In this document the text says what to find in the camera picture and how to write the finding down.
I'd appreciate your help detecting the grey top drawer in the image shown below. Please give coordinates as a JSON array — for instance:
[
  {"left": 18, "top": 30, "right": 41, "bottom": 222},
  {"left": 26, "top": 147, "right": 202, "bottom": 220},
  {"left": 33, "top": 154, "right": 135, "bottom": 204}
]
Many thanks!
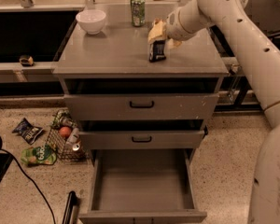
[{"left": 64, "top": 94, "right": 218, "bottom": 120}]

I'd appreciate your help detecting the black object bottom edge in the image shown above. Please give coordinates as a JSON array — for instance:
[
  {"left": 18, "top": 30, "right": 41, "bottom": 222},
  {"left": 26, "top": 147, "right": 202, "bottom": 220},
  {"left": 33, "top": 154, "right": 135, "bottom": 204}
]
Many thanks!
[{"left": 62, "top": 190, "right": 79, "bottom": 224}]

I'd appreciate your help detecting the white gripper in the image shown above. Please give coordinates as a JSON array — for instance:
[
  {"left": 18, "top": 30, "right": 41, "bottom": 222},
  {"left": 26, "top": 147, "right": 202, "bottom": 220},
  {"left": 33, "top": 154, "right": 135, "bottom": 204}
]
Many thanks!
[{"left": 147, "top": 0, "right": 213, "bottom": 49}]

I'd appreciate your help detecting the black cable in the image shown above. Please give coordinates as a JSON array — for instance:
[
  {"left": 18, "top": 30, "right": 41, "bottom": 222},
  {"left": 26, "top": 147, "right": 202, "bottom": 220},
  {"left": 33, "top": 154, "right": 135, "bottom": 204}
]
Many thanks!
[{"left": 0, "top": 148, "right": 58, "bottom": 224}]

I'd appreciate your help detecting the green soda can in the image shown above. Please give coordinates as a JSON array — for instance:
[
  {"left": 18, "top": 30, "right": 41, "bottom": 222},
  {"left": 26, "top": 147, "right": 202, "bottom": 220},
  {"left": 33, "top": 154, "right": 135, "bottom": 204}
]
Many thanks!
[{"left": 130, "top": 0, "right": 145, "bottom": 27}]

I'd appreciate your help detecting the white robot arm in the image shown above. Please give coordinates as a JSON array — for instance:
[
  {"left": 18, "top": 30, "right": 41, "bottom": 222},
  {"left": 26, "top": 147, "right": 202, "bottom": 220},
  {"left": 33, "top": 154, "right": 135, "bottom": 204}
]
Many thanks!
[{"left": 148, "top": 0, "right": 280, "bottom": 224}]

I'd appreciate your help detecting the black tray stand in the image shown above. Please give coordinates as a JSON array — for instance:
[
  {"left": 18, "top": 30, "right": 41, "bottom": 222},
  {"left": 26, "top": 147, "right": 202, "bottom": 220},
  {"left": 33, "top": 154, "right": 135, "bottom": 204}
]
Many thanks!
[{"left": 200, "top": 0, "right": 280, "bottom": 110}]

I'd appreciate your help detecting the white bowl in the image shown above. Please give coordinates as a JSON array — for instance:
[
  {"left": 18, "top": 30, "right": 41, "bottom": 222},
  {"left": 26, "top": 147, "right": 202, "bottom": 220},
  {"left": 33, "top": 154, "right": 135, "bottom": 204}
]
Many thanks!
[{"left": 76, "top": 9, "right": 106, "bottom": 35}]

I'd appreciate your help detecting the green bag in basket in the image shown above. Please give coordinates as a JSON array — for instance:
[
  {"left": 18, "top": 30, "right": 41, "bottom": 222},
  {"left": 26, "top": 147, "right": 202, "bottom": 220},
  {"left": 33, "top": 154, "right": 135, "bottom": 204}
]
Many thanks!
[{"left": 51, "top": 109, "right": 76, "bottom": 129}]

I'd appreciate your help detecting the wire basket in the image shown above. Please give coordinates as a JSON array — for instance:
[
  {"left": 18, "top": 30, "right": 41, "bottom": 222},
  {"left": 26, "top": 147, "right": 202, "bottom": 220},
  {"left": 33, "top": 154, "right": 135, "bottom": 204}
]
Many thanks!
[{"left": 46, "top": 122, "right": 87, "bottom": 161}]

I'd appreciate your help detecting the grey open bottom drawer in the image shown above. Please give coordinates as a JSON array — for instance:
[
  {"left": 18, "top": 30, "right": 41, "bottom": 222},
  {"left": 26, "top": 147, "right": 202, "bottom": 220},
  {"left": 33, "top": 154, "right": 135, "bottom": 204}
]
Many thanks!
[{"left": 79, "top": 149, "right": 207, "bottom": 224}]

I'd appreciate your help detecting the dark blue rxbar wrapper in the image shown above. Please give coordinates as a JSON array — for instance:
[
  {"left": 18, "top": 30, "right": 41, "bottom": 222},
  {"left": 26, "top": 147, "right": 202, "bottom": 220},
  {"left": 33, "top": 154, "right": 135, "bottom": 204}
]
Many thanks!
[{"left": 149, "top": 40, "right": 166, "bottom": 63}]

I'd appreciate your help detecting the gold crinkled snack bag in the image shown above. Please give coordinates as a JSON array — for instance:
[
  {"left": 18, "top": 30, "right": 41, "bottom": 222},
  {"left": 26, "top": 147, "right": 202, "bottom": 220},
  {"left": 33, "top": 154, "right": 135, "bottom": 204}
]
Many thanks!
[{"left": 152, "top": 19, "right": 160, "bottom": 28}]

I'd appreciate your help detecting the grey middle drawer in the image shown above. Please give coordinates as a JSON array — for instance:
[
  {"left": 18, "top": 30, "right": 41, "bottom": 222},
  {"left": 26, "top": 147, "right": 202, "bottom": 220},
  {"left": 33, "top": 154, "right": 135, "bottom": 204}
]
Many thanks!
[{"left": 79, "top": 131, "right": 204, "bottom": 150}]

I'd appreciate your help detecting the orange fruit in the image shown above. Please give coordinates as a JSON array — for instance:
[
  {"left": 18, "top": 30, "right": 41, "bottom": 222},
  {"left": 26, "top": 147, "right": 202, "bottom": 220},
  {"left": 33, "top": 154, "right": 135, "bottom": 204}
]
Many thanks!
[{"left": 59, "top": 126, "right": 72, "bottom": 138}]

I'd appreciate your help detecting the blue chip bag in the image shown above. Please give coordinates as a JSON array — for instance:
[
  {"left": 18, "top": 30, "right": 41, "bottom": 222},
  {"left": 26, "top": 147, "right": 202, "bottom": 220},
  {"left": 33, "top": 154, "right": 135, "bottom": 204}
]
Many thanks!
[{"left": 12, "top": 118, "right": 43, "bottom": 145}]

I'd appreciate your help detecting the green snack bag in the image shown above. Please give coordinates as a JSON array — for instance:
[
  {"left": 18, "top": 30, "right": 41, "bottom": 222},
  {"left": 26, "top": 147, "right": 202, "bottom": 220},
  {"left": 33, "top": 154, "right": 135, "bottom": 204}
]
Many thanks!
[{"left": 21, "top": 145, "right": 57, "bottom": 166}]

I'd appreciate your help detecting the grey drawer cabinet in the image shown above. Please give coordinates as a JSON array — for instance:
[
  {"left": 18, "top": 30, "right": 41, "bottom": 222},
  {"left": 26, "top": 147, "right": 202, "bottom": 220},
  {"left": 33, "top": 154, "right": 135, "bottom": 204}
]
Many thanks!
[{"left": 52, "top": 2, "right": 230, "bottom": 161}]

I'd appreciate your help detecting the yellow black tape measure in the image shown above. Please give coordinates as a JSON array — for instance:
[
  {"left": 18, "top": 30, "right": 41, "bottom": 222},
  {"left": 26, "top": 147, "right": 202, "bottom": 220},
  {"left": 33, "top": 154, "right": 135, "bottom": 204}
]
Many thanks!
[{"left": 19, "top": 55, "right": 34, "bottom": 67}]

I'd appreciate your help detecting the silver can in basket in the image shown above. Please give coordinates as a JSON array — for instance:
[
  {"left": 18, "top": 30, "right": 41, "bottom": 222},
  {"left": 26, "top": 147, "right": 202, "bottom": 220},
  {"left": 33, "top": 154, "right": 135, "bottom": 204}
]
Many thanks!
[{"left": 72, "top": 142, "right": 84, "bottom": 156}]

